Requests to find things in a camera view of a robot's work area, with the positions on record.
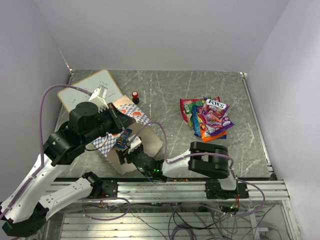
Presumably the blue M&M's packet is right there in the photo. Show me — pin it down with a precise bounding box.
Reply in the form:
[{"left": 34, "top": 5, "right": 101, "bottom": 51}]
[{"left": 115, "top": 128, "right": 132, "bottom": 149}]

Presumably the checkered paper bag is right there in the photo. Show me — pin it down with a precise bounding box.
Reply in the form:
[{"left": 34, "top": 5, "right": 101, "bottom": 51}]
[{"left": 92, "top": 95, "right": 163, "bottom": 175}]

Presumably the green snack bag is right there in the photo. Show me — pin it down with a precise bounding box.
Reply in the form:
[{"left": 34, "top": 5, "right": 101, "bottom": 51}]
[{"left": 183, "top": 98, "right": 205, "bottom": 114}]

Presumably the blue Slendy snack bag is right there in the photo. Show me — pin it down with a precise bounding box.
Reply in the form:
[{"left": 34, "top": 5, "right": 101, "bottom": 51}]
[{"left": 190, "top": 105, "right": 207, "bottom": 138}]

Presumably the purple Fox's berries bag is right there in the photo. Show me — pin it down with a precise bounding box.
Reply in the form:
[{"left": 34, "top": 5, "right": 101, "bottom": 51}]
[{"left": 198, "top": 97, "right": 230, "bottom": 128}]

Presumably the red snack bag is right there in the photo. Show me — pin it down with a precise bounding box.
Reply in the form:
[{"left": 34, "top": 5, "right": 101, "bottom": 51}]
[{"left": 180, "top": 98, "right": 205, "bottom": 127}]

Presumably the purple snack packet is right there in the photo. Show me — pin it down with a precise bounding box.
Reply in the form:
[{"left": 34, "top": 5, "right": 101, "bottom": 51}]
[{"left": 199, "top": 114, "right": 234, "bottom": 136}]

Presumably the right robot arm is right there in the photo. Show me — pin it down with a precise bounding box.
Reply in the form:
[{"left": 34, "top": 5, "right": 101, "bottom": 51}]
[{"left": 115, "top": 141, "right": 238, "bottom": 198}]

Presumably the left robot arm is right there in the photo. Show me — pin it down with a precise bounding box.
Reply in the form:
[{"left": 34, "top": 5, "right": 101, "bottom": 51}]
[{"left": 0, "top": 101, "right": 136, "bottom": 238}]

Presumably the red marker cap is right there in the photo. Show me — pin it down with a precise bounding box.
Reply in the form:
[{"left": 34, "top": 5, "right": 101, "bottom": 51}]
[{"left": 131, "top": 91, "right": 140, "bottom": 105}]

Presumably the small whiteboard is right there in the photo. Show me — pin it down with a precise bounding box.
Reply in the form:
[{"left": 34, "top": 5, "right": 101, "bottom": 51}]
[{"left": 57, "top": 68, "right": 123, "bottom": 113}]

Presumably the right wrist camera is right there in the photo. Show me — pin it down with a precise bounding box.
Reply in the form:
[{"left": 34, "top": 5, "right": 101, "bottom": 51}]
[{"left": 126, "top": 136, "right": 142, "bottom": 154}]

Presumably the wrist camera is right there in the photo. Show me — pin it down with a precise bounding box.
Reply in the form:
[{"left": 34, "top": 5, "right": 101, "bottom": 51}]
[
  {"left": 126, "top": 136, "right": 142, "bottom": 154},
  {"left": 88, "top": 85, "right": 108, "bottom": 112}
]

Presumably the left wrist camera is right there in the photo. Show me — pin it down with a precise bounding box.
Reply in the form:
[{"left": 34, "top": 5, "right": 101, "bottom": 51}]
[{"left": 88, "top": 85, "right": 108, "bottom": 112}]

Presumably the aluminium rail frame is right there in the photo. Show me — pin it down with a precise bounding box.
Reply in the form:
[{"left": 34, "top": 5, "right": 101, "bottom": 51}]
[{"left": 32, "top": 179, "right": 302, "bottom": 240}]

